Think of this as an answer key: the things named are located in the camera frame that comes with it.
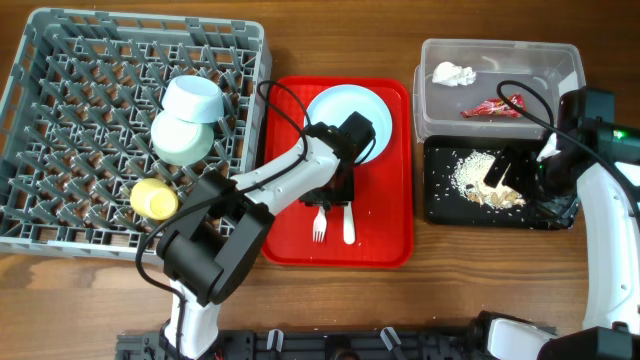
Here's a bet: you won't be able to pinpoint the white plastic spoon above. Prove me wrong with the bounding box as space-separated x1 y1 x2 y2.
343 202 356 245

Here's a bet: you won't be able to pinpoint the light blue plate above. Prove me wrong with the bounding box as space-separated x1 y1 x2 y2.
307 84 393 164

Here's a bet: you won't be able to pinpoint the black waste tray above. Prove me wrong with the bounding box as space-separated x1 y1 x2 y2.
423 135 579 230

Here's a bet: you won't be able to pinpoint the light blue bowl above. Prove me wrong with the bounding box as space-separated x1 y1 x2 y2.
161 75 225 124

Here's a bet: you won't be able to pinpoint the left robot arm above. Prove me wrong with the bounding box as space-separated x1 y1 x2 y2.
156 112 375 359

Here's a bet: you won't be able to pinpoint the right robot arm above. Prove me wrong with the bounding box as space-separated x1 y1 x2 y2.
484 87 639 359

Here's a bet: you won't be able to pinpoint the red snack wrapper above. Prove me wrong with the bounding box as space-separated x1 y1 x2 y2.
461 93 526 118

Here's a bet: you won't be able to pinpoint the yellow plastic cup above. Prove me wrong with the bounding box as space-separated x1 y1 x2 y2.
130 178 179 220

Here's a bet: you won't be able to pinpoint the white plastic fork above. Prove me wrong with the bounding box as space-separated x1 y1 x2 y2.
312 206 327 242

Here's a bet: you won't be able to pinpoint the grey dishwasher rack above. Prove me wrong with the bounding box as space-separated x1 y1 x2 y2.
1 8 272 260

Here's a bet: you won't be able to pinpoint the red plastic tray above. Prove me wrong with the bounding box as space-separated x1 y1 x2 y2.
262 75 414 268

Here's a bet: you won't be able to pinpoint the rice and peanut shells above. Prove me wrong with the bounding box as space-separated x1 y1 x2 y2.
452 150 526 210

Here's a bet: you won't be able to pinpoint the light green bowl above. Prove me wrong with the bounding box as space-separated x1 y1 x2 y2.
150 111 214 166

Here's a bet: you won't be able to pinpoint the clear plastic bin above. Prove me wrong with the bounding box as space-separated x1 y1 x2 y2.
412 38 590 144

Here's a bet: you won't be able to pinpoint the white tissue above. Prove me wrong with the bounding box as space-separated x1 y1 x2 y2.
432 62 477 87

